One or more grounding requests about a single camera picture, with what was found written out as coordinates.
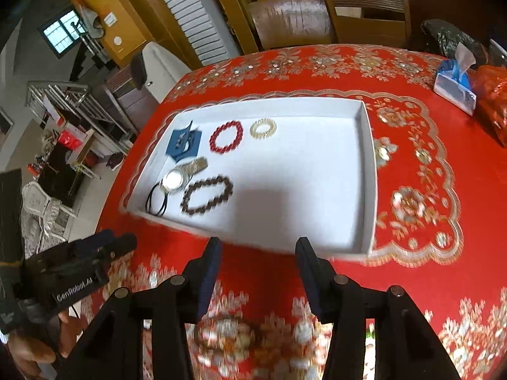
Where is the dark brown bead bracelet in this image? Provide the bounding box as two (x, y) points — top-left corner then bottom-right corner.
(179, 174), (235, 216)

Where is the silver metal wristwatch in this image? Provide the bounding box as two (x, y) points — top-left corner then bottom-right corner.
(161, 157), (208, 195)

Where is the red bead bracelet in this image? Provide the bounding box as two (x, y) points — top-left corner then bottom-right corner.
(208, 120), (244, 155)

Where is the pearl gold bracelet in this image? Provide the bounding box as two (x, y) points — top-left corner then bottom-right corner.
(249, 117), (278, 140)

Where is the person's left hand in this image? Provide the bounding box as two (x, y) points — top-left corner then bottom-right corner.
(7, 311), (88, 379)

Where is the white ornate chair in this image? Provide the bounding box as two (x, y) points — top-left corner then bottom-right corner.
(22, 181), (76, 241)

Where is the blue earring card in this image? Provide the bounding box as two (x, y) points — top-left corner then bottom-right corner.
(166, 123), (202, 163)

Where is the metal stair railing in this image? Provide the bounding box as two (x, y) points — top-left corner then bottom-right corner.
(26, 81), (137, 153)

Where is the white shallow tray box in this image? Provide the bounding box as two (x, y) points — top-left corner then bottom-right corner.
(125, 96), (377, 259)

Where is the blue tissue pack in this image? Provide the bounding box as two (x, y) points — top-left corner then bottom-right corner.
(433, 42), (476, 116)

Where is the red plastic bag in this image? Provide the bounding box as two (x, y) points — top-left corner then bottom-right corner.
(471, 65), (507, 148)

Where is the brown leather chair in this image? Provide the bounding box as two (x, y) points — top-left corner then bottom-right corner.
(247, 0), (337, 51)

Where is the dark wooden chair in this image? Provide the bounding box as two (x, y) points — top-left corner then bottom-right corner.
(324, 0), (412, 48)

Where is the black plastic bag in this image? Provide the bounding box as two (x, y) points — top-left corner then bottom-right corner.
(421, 19), (488, 68)

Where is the black hair tie loop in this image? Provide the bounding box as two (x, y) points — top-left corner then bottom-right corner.
(144, 182), (170, 218)

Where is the brown cord pendant bracelet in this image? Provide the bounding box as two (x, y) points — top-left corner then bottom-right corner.
(193, 315), (259, 355)

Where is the window with dark frame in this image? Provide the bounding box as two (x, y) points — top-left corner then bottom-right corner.
(39, 8), (85, 58)

